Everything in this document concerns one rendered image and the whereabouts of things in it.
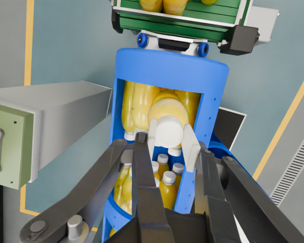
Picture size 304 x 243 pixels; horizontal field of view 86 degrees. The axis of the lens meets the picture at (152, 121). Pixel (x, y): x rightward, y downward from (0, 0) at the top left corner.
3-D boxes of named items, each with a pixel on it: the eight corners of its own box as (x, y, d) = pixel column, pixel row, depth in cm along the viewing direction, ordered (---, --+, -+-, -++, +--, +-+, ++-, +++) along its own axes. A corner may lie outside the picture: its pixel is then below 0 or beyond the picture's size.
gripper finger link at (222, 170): (202, 162, 14) (237, 168, 14) (193, 139, 19) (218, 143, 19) (198, 177, 14) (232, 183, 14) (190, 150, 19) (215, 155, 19)
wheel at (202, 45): (196, 55, 53) (201, 56, 51) (199, 40, 51) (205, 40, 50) (201, 58, 56) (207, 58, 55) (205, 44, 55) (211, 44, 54)
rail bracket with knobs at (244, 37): (213, 52, 59) (223, 48, 49) (217, 31, 57) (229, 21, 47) (240, 57, 59) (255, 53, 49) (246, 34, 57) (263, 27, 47)
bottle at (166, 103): (151, 116, 42) (143, 150, 25) (153, 88, 40) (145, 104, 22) (179, 118, 42) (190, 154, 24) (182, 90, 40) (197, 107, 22)
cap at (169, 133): (154, 141, 24) (153, 146, 22) (156, 115, 23) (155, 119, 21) (180, 142, 24) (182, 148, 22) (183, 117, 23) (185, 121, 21)
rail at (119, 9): (115, 12, 53) (113, 8, 50) (116, 9, 52) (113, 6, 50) (238, 31, 52) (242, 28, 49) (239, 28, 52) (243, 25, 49)
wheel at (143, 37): (142, 47, 52) (147, 47, 53) (144, 31, 50) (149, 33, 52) (135, 47, 55) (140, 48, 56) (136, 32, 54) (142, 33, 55)
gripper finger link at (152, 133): (150, 166, 16) (143, 165, 16) (153, 138, 23) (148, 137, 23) (155, 139, 15) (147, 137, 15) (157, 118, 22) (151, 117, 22)
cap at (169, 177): (160, 181, 50) (161, 176, 49) (164, 174, 53) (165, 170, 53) (173, 186, 49) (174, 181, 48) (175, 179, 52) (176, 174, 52)
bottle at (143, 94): (170, 64, 40) (158, 134, 46) (154, 63, 46) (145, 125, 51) (146, 60, 36) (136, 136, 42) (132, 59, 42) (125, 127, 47)
